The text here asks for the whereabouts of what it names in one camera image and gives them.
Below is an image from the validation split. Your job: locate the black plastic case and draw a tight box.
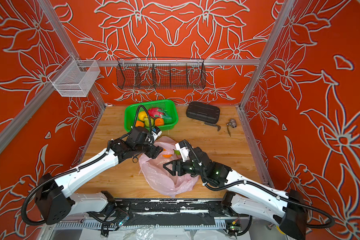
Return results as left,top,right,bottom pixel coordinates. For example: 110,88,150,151
186,101,220,124

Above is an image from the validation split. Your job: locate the black wire wall basket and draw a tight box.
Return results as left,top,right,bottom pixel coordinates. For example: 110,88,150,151
116,58,207,90

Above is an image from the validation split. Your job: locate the dark hex key tool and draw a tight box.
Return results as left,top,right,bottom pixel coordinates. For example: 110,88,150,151
205,122,221,132

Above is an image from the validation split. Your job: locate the small metal fitting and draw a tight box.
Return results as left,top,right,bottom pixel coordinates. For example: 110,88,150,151
227,118,237,129

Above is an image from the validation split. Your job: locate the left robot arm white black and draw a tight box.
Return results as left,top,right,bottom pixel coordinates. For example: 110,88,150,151
21,125,164,226

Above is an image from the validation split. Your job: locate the green pear fruit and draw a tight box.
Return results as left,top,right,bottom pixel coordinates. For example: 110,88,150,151
144,118,155,127

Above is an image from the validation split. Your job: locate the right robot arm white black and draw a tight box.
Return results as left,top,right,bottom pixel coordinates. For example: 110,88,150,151
163,147,335,240

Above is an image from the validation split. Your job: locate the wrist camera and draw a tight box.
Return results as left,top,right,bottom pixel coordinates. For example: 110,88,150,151
175,140,190,162
152,126,162,140

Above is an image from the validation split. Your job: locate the yellow lemon fruit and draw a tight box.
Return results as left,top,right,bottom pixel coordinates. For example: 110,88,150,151
138,111,149,122

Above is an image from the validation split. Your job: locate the red green dragon fruit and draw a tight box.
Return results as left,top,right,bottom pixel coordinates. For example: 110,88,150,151
148,107,172,120

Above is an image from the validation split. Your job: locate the white wire mesh basket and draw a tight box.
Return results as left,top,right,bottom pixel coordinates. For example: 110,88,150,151
48,55,100,97

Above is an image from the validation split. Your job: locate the green plastic basket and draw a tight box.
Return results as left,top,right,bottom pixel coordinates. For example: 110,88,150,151
124,100,179,132

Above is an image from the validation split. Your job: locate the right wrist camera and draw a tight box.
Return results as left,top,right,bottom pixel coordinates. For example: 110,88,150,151
175,140,190,162

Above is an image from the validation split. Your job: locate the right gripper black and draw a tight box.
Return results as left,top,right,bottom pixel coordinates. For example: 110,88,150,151
161,157,208,178

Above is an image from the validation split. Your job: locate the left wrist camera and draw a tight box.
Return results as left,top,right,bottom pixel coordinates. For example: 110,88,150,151
152,126,162,140

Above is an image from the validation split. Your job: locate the pink plastic bag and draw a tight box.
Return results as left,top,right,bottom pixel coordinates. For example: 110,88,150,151
139,136,199,198

